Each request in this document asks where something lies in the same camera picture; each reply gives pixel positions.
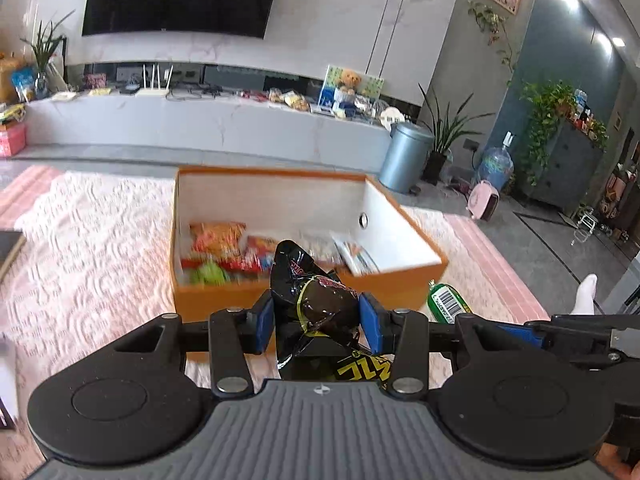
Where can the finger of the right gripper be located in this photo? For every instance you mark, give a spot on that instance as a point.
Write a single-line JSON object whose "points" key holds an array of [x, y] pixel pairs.
{"points": [[517, 337]]}

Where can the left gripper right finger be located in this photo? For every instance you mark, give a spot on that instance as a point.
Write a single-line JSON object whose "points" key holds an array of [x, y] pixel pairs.
{"points": [[403, 334]]}

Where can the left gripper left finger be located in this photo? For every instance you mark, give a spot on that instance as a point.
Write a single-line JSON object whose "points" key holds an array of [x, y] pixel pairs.
{"points": [[232, 334]]}

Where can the green sausage snack pack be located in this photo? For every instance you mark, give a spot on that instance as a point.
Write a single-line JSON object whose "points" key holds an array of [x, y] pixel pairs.
{"points": [[445, 303]]}

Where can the green bean snack pack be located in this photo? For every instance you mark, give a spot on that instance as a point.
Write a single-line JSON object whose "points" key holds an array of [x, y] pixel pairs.
{"points": [[206, 272]]}

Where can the red noodle snack bag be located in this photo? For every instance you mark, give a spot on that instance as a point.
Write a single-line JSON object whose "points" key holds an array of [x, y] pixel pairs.
{"points": [[256, 258]]}

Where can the white gluten stick pack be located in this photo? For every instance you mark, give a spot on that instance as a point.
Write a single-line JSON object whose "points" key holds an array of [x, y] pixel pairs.
{"points": [[356, 258]]}

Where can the black yellow snack bag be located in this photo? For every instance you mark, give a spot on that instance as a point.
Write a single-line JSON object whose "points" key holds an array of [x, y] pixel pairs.
{"points": [[324, 329]]}

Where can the Mimi shrimp stick bag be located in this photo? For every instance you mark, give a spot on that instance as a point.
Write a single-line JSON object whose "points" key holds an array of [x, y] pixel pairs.
{"points": [[216, 240]]}

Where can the clear quail egg pack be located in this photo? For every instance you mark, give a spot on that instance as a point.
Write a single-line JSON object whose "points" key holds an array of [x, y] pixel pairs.
{"points": [[321, 248]]}

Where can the person leg white sock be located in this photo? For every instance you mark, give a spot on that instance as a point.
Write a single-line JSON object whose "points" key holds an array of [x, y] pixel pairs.
{"points": [[585, 296]]}

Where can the orange cardboard box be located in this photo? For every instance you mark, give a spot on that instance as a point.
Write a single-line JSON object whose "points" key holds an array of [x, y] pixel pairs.
{"points": [[304, 206]]}

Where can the pink small heater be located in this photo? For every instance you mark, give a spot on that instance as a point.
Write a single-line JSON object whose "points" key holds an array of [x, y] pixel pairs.
{"points": [[483, 201]]}

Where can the grey cabinet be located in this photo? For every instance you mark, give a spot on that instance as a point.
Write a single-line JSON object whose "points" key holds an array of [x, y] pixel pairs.
{"points": [[572, 162]]}

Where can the pink lace tablecloth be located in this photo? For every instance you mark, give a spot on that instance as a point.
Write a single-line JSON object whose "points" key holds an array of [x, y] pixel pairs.
{"points": [[96, 264]]}

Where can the blue water jug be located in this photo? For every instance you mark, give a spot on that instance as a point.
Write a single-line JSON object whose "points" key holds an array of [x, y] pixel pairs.
{"points": [[497, 166]]}

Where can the grey metal trash bin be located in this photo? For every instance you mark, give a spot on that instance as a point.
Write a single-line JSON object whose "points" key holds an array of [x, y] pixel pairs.
{"points": [[406, 156]]}

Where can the potted long-leaf plant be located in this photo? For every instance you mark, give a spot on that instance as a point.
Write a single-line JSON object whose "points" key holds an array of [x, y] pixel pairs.
{"points": [[446, 126]]}

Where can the climbing green plant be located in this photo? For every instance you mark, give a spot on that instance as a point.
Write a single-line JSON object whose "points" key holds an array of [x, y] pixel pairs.
{"points": [[550, 104]]}

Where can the black notebook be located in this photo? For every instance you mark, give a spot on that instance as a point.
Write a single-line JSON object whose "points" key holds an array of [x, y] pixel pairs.
{"points": [[11, 243]]}

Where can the white wifi router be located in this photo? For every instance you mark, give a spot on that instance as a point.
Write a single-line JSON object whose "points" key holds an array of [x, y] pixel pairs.
{"points": [[158, 84]]}

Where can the teddy bear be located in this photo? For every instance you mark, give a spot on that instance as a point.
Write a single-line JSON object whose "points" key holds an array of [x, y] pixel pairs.
{"points": [[347, 86]]}

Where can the pink storage box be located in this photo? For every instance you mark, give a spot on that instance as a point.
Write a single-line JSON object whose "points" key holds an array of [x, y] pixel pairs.
{"points": [[12, 139]]}

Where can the left potted plant vase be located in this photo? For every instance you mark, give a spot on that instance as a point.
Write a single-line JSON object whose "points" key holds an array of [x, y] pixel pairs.
{"points": [[48, 45]]}

